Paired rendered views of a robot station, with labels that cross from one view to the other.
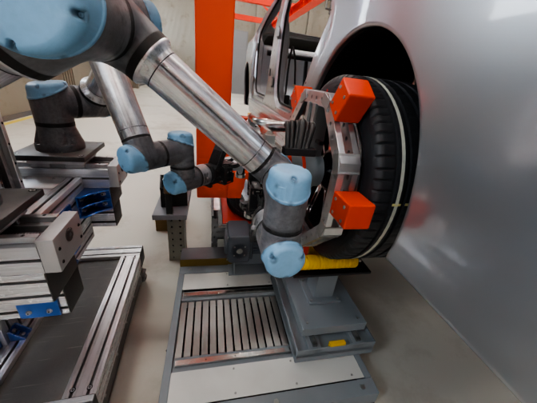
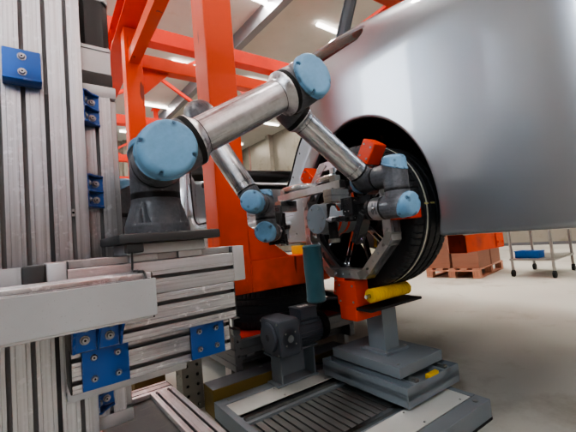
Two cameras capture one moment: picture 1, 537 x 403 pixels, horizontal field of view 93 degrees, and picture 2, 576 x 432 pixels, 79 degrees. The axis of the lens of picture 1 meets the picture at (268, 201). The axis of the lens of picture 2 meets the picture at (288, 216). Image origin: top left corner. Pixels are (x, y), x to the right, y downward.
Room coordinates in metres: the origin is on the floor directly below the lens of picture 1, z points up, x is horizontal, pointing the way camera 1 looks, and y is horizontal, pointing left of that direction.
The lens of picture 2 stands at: (-0.47, 0.66, 0.78)
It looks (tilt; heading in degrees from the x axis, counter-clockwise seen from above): 4 degrees up; 339
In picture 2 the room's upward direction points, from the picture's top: 5 degrees counter-clockwise
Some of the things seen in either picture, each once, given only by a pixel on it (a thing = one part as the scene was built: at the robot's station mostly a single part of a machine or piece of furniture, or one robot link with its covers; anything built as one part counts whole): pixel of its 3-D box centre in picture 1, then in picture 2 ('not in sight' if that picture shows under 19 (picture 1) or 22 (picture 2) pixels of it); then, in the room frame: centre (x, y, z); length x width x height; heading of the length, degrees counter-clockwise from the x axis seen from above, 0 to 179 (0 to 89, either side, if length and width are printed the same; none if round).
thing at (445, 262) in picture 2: not in sight; (463, 250); (3.68, -3.76, 0.35); 1.18 x 0.84 x 0.69; 109
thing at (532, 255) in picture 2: not in sight; (539, 239); (2.78, -4.16, 0.46); 0.98 x 0.57 x 0.93; 112
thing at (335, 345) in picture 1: (315, 305); (387, 369); (0.96, -0.30, 0.13); 0.50 x 0.36 x 0.10; 14
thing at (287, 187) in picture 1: (284, 194); (391, 174); (0.42, -0.03, 0.95); 0.11 x 0.08 x 0.11; 8
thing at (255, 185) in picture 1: (263, 205); (359, 209); (0.56, 0.01, 0.86); 0.12 x 0.08 x 0.09; 15
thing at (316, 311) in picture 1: (322, 276); (382, 327); (0.96, -0.30, 0.32); 0.40 x 0.30 x 0.28; 14
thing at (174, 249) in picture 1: (177, 229); (188, 363); (1.37, 0.56, 0.21); 0.10 x 0.10 x 0.42; 14
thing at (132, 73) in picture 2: not in sight; (135, 152); (3.19, 0.82, 1.75); 0.19 x 0.19 x 2.45; 14
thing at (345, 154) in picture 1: (308, 169); (345, 217); (0.92, -0.14, 0.85); 0.54 x 0.07 x 0.54; 14
